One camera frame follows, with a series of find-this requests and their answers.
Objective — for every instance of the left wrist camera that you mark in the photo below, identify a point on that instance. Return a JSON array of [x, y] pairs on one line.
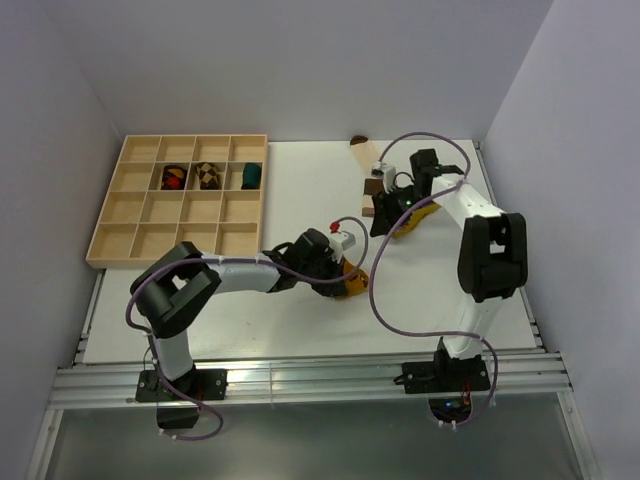
[[340, 240]]

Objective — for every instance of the cream brown striped sock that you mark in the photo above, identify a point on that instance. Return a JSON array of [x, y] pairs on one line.
[[367, 155]]

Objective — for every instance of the aluminium frame rail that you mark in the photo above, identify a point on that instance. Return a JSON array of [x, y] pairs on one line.
[[354, 378]]

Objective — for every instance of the dark green rolled sock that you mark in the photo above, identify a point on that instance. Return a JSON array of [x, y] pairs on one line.
[[251, 176]]

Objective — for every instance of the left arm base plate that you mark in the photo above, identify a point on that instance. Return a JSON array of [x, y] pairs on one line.
[[202, 385]]

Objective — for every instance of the brown checkered rolled sock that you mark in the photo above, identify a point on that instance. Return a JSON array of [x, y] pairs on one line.
[[207, 176]]

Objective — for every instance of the red black rolled sock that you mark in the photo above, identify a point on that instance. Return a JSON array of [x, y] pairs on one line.
[[173, 178]]

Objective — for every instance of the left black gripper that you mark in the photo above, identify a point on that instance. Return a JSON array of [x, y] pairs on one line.
[[335, 289]]

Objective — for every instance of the yellow bear sock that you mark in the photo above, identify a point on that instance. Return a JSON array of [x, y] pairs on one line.
[[414, 220]]

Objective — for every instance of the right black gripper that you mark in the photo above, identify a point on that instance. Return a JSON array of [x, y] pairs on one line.
[[385, 213]]

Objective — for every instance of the wooden compartment tray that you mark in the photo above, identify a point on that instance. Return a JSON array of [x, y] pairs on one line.
[[139, 222]]

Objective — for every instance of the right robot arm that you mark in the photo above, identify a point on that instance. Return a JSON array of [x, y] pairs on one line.
[[492, 261]]

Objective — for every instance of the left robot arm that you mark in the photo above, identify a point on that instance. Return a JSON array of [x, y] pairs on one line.
[[172, 292]]

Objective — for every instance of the mustard yellow sock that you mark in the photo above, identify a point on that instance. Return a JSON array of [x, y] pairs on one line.
[[354, 285]]

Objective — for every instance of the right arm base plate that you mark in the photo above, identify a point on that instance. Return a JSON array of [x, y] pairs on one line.
[[431, 377]]

